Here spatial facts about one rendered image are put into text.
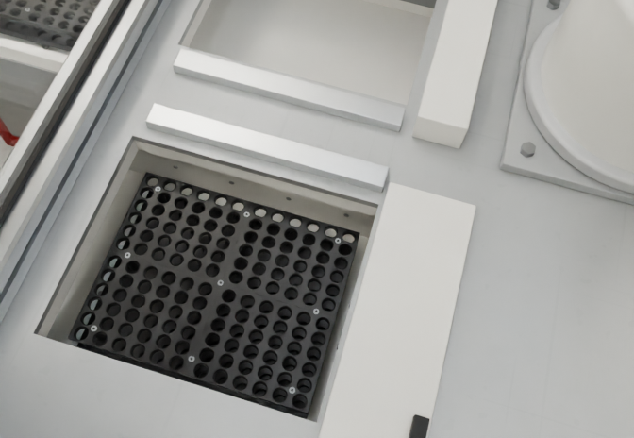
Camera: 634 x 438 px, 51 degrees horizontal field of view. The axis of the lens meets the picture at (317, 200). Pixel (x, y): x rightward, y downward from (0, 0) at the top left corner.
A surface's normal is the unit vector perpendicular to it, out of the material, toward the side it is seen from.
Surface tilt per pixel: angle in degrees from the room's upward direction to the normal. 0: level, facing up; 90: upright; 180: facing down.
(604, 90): 90
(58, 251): 0
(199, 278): 0
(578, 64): 90
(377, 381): 0
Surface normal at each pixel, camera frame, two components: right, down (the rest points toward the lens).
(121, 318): 0.04, -0.45
